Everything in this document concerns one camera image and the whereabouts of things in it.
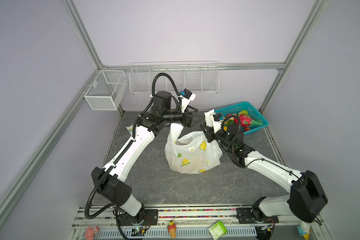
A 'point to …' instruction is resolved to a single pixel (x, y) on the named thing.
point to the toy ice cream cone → (172, 228)
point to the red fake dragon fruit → (246, 121)
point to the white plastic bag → (192, 152)
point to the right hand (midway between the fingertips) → (202, 124)
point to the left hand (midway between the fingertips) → (201, 116)
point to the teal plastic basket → (235, 108)
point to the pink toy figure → (89, 232)
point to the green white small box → (217, 230)
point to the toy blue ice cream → (304, 229)
